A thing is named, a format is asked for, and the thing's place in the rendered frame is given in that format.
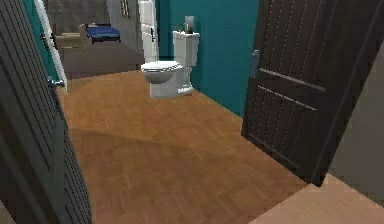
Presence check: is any white toilet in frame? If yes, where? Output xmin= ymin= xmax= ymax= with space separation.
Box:
xmin=140 ymin=30 xmax=201 ymax=99

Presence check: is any grey cup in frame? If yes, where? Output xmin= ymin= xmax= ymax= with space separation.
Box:
xmin=184 ymin=15 xmax=196 ymax=35

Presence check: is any blue bed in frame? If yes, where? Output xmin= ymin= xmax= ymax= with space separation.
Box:
xmin=78 ymin=22 xmax=122 ymax=46

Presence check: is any dark brown room door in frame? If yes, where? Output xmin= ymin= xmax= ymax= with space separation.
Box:
xmin=241 ymin=0 xmax=384 ymax=188

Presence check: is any barred window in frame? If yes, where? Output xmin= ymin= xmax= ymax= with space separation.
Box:
xmin=119 ymin=0 xmax=131 ymax=19

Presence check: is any dark slatted room door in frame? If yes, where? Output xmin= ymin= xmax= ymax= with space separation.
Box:
xmin=0 ymin=0 xmax=93 ymax=224

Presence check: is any grey door handle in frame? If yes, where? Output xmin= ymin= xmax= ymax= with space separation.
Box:
xmin=249 ymin=49 xmax=261 ymax=80

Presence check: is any silver door handle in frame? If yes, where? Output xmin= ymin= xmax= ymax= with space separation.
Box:
xmin=47 ymin=77 xmax=66 ymax=89

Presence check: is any white door frame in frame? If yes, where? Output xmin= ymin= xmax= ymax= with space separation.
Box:
xmin=33 ymin=0 xmax=69 ymax=93

